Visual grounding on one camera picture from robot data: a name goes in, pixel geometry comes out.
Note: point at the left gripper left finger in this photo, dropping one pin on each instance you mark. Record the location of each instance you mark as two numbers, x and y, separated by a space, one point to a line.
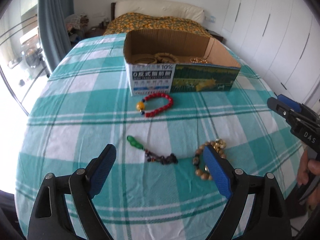
50 218

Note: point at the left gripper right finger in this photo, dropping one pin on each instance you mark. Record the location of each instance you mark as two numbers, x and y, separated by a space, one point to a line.
255 207

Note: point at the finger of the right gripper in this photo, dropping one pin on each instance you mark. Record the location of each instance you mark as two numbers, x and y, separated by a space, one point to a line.
290 103
279 108

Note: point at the gold pixiu charm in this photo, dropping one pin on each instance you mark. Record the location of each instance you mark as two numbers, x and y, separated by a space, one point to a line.
219 145

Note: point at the gold jewelry in box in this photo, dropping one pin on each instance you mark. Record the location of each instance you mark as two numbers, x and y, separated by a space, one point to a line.
198 60

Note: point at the white wardrobe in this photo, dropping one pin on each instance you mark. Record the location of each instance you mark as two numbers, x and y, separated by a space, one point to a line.
279 40

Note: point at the dark wooden nightstand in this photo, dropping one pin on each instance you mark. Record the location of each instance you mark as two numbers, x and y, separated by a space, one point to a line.
215 35

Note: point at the teal plaid bedsheet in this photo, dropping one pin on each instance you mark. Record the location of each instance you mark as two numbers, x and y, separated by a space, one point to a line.
152 191

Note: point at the open cardboard box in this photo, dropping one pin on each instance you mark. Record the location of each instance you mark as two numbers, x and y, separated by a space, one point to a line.
145 79

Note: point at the wooden bangles in box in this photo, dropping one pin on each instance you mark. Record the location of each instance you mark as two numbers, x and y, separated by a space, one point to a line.
155 58

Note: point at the cream padded headboard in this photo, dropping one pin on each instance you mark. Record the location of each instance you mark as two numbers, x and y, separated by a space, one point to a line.
158 8

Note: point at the washing machine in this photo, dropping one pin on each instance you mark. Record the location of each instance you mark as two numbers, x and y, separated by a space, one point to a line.
33 55

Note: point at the clothes pile on chair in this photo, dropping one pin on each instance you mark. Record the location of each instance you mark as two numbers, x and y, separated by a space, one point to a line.
76 25

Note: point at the teal curtain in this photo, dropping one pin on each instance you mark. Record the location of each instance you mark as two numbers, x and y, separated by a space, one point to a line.
54 37

